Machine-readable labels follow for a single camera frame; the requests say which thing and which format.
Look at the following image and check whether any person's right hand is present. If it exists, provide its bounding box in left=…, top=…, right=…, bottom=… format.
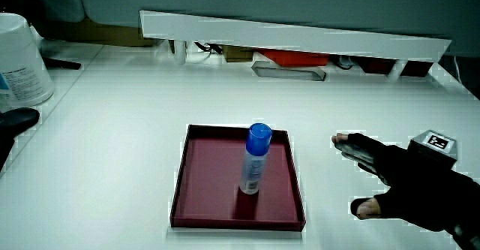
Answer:
left=331, top=129, right=480, bottom=233

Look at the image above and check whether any blue capped glue stick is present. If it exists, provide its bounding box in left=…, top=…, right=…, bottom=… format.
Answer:
left=238, top=122, right=273, bottom=196

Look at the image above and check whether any dark red square plate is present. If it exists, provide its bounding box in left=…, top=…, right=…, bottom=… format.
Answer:
left=169, top=124, right=307, bottom=233

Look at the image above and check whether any dark red box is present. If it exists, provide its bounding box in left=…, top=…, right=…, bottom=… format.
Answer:
left=353, top=56, right=434, bottom=78

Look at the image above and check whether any clear grey tray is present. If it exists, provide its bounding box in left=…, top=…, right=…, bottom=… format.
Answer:
left=250, top=60, right=327, bottom=83

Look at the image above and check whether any orange box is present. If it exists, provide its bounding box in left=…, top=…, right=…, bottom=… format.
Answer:
left=256, top=48, right=331, bottom=68

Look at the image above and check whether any white raised shelf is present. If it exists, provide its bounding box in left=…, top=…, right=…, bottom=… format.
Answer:
left=139, top=10, right=452, bottom=83

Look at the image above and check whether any small brown cardboard box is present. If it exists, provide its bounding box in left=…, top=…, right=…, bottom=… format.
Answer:
left=221, top=45, right=255, bottom=63

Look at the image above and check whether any black rounded object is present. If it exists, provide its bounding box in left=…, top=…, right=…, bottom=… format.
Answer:
left=0, top=107, right=41, bottom=170

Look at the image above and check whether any white plastic bucket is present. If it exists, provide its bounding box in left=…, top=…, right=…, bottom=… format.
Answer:
left=0, top=12, right=56, bottom=108

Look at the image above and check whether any black cable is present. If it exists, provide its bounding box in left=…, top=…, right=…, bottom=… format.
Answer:
left=193, top=41, right=224, bottom=56

